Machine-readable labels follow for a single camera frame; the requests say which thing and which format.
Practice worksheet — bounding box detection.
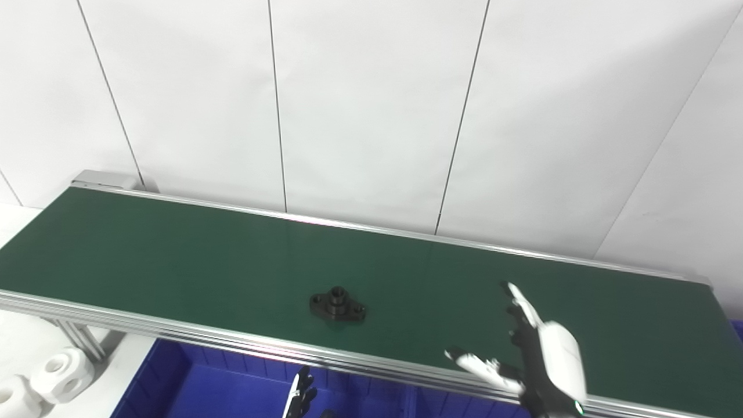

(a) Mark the green conveyor belt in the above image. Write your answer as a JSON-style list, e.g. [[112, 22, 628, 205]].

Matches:
[[0, 187, 743, 418], [0, 170, 743, 418]]

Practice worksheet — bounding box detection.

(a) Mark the white plastic part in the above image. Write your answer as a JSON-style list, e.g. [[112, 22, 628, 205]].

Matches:
[[0, 376, 45, 418], [29, 347, 96, 405]]

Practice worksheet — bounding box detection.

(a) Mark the aluminum conveyor leg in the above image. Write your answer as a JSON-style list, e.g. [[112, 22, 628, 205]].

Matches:
[[49, 318, 110, 363]]

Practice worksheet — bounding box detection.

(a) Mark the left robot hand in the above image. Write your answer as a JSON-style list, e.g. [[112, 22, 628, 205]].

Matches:
[[284, 366, 338, 418]]

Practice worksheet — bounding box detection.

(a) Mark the black flange part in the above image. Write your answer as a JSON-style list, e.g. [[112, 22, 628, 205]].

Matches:
[[309, 286, 367, 324]]

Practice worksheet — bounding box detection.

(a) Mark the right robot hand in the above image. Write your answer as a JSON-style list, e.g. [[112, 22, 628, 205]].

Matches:
[[444, 282, 587, 418]]

